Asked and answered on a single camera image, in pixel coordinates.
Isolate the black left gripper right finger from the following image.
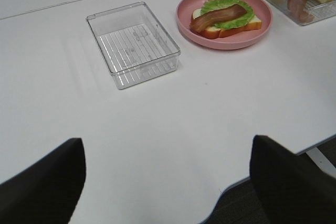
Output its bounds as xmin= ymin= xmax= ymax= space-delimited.
xmin=249 ymin=135 xmax=335 ymax=223

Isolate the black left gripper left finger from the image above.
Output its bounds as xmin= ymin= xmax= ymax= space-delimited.
xmin=1 ymin=138 xmax=86 ymax=223

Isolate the green lettuce leaf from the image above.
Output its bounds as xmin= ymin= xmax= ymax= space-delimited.
xmin=200 ymin=0 xmax=255 ymax=30

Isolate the pink round plate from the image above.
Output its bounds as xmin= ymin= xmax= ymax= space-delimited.
xmin=176 ymin=0 xmax=273 ymax=50

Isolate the clear left plastic tray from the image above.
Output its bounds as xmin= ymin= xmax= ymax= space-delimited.
xmin=86 ymin=2 xmax=181 ymax=90

